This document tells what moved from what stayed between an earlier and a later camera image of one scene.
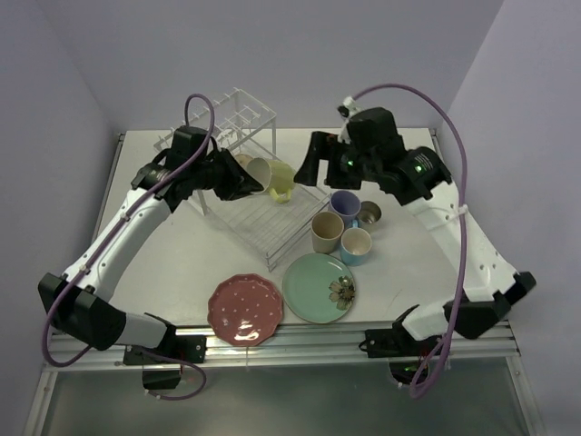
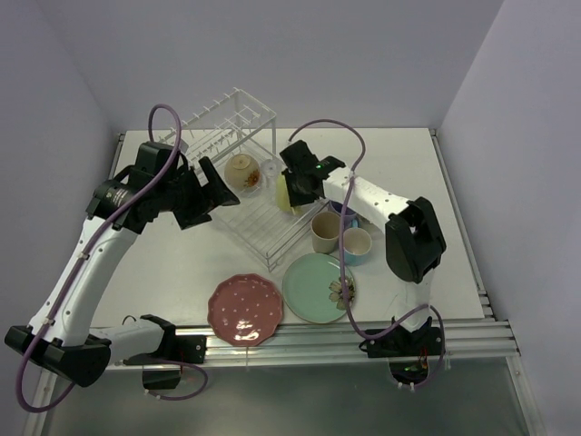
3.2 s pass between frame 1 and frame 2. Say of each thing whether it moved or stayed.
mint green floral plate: stayed
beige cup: stayed
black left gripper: moved
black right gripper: moved
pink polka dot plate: stayed
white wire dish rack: stayed
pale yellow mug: moved
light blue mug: stayed
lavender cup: stayed
